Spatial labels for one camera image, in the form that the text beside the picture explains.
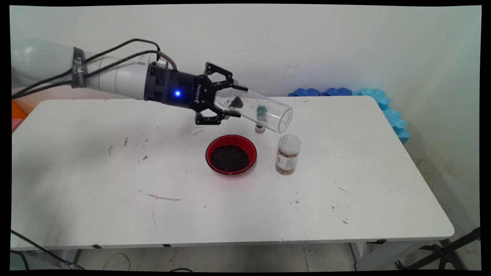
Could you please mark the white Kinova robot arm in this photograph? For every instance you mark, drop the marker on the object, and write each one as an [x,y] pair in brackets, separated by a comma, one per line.
[115,78]

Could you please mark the white table leg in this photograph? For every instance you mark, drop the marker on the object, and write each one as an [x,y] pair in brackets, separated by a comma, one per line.
[383,255]

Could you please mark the green-capped spice bottle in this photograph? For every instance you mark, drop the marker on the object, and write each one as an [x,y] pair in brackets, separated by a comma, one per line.
[259,128]

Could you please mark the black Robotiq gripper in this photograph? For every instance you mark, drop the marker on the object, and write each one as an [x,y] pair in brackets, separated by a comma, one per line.
[188,92]

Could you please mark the large black seeds heap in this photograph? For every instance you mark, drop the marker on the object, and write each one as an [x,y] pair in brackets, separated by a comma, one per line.
[230,159]

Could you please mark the pink box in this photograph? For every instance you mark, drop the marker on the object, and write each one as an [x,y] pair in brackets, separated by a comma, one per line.
[16,124]

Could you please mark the red bowl with black rim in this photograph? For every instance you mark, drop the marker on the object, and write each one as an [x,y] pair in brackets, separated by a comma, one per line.
[230,140]

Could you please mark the cyan foam mat stack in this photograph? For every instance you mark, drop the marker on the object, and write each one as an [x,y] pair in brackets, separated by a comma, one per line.
[387,111]

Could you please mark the clear plastic jar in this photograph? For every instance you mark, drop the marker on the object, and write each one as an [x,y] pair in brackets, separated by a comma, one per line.
[268,103]

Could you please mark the small black seeds batch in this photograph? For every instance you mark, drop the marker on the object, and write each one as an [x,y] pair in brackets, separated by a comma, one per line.
[236,102]

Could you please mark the jar with patterned foil lid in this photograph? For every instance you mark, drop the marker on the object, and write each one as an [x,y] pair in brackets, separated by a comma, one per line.
[288,153]

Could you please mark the dark blue foam mat piece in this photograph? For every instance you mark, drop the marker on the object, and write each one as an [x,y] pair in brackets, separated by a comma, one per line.
[305,92]
[338,91]

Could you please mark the black tripod legs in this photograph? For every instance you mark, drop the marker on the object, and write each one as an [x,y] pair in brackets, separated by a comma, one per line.
[445,253]

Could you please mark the orange box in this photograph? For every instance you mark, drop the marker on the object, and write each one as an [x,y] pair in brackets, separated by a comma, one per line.
[17,109]

